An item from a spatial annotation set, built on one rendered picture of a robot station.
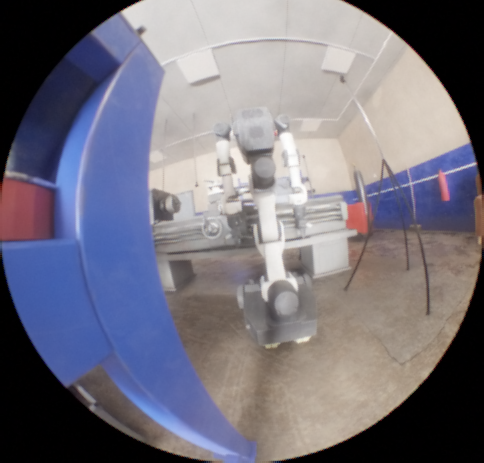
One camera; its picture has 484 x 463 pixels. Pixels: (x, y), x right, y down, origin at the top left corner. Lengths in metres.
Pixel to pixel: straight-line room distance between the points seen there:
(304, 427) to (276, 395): 0.19
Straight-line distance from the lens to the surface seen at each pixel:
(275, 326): 0.77
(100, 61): 0.16
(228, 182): 0.96
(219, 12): 2.78
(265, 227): 0.98
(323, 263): 1.75
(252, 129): 0.93
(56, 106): 0.30
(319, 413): 0.71
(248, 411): 0.72
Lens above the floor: 0.66
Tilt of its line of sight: 2 degrees up
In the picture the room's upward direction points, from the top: 8 degrees counter-clockwise
